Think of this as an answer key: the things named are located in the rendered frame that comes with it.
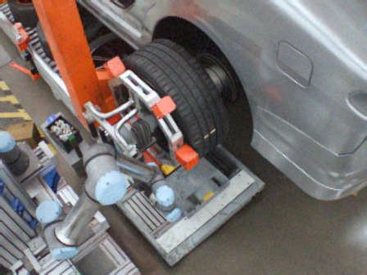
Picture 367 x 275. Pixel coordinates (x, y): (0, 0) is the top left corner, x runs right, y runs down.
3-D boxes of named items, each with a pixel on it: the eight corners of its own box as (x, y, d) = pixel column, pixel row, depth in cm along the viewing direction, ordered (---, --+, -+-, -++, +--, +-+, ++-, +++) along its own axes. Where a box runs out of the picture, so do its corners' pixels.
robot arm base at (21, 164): (11, 181, 203) (4, 171, 195) (1, 163, 210) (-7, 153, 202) (34, 164, 208) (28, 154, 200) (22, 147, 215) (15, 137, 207)
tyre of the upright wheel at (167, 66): (215, 156, 248) (244, 107, 188) (186, 180, 241) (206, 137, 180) (147, 78, 263) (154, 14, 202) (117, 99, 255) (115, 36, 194)
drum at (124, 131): (160, 132, 219) (157, 115, 208) (129, 155, 212) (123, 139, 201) (144, 116, 226) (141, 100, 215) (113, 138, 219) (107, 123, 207)
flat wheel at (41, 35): (29, 54, 341) (20, 34, 321) (72, 9, 373) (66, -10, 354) (87, 73, 321) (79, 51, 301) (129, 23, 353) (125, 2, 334)
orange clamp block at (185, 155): (187, 151, 207) (199, 162, 203) (174, 160, 205) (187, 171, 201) (186, 142, 202) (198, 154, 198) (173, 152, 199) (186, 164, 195)
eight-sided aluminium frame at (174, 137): (188, 176, 226) (180, 114, 182) (178, 183, 224) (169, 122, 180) (129, 118, 252) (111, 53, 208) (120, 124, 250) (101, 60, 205)
